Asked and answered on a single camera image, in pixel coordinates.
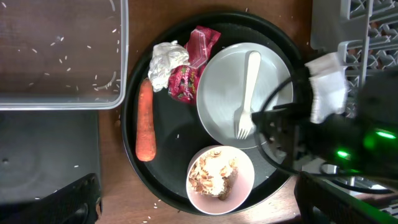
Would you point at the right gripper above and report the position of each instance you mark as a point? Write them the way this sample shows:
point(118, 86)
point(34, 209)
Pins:
point(277, 130)

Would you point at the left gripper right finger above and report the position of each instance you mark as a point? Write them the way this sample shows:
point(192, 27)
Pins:
point(335, 205)

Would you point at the crumpled white tissue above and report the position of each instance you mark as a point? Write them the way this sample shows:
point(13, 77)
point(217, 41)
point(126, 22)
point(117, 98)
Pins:
point(166, 56)

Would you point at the red snack wrapper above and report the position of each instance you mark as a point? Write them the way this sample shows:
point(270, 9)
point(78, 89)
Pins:
point(184, 80)

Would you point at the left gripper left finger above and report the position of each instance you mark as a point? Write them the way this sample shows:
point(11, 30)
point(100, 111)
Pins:
point(78, 202)

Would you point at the orange carrot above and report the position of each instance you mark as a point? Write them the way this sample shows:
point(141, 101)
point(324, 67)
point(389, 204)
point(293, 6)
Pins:
point(145, 134)

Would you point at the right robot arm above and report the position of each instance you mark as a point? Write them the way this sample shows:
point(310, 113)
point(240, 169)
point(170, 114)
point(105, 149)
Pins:
point(364, 146)

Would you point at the black rectangular tray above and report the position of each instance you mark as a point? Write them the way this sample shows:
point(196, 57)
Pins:
point(44, 151)

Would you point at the pink bowl with food scraps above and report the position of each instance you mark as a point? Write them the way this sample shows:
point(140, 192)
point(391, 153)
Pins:
point(219, 179)

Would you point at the clear plastic bin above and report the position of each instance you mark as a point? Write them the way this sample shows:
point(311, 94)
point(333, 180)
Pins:
point(64, 55)

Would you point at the round black tray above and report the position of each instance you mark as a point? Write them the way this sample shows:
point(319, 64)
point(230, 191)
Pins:
point(179, 133)

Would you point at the grey dishwasher rack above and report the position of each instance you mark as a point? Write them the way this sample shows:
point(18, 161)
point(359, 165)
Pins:
point(363, 33)

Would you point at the grey plate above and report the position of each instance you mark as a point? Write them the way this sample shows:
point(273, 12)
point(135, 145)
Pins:
point(221, 87)

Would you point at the white plastic fork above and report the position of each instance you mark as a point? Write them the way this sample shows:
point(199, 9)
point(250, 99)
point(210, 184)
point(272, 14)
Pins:
point(243, 123)

